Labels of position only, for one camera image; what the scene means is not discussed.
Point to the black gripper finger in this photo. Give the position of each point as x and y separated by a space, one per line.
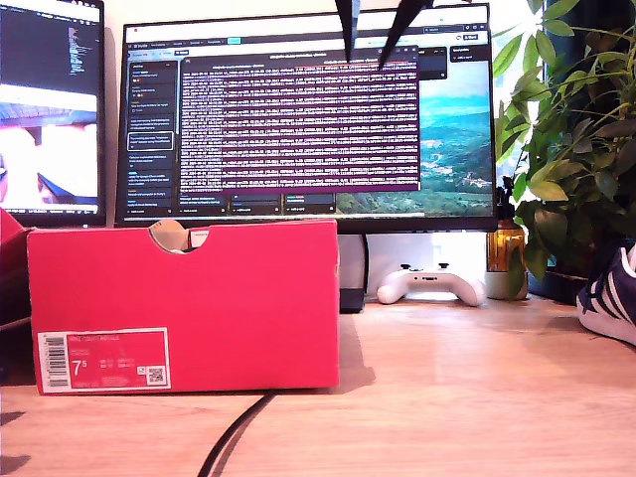
405 22
350 25

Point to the red cardboard shoebox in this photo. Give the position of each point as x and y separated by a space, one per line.
199 308

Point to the blue suede white-striped shoe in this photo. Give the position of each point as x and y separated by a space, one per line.
598 300

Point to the large black computer monitor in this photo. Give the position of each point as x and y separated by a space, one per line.
298 124

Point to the green leafy potted plant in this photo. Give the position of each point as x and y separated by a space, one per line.
571 164

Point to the amber pump bottle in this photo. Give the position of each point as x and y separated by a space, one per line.
504 243

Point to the white game controller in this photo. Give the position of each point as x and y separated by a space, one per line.
432 285

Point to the black monitor stand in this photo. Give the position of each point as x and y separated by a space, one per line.
352 300

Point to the narrow black computer monitor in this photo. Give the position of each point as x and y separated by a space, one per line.
49 49

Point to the black plant tray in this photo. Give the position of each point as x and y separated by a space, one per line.
556 289

